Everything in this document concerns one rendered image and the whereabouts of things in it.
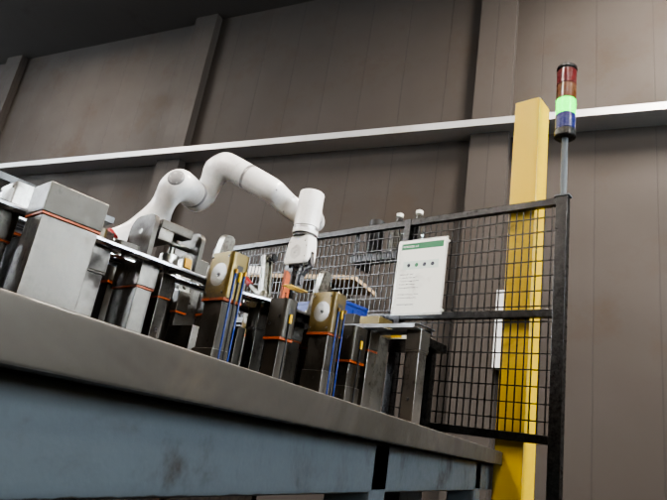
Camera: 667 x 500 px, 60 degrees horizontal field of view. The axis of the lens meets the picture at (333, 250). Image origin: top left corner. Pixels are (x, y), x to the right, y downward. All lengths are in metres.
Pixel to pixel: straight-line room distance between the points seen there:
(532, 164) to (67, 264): 1.64
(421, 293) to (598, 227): 2.47
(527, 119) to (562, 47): 2.99
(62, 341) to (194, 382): 0.13
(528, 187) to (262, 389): 1.76
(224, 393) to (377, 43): 5.48
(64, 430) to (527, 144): 2.05
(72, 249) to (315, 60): 5.06
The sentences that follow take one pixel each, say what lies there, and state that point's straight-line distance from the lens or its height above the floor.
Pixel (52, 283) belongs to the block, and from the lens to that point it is 1.20.
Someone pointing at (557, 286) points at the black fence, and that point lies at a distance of 2.01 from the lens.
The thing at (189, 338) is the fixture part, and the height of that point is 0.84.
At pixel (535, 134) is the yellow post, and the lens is 2.32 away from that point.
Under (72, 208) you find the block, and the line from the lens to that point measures 1.22.
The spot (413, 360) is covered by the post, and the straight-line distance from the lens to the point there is 1.68.
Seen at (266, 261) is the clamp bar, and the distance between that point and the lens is 1.99.
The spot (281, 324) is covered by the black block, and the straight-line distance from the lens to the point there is 1.54.
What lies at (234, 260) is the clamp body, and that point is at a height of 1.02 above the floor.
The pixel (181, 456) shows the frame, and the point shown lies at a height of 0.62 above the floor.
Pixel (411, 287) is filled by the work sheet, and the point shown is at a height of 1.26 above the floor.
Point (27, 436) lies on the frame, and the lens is 0.44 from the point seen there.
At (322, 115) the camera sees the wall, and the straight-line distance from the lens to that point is 5.65.
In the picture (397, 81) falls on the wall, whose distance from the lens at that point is 5.53.
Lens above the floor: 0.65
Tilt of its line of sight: 18 degrees up
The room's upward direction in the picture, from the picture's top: 9 degrees clockwise
